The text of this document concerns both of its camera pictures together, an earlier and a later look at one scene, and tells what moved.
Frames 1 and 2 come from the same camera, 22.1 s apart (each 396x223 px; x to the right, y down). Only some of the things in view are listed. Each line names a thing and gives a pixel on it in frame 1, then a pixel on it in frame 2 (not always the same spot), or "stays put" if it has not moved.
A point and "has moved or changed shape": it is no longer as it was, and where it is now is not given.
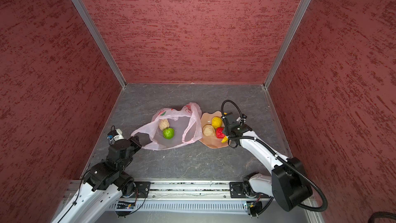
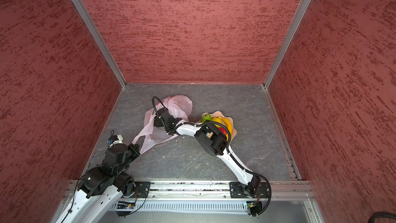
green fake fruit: x=168 y=133 has moved or changed shape
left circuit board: x=121 y=205 stays put
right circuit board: x=254 y=207 stays put
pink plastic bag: x=185 y=122 has moved or changed shape
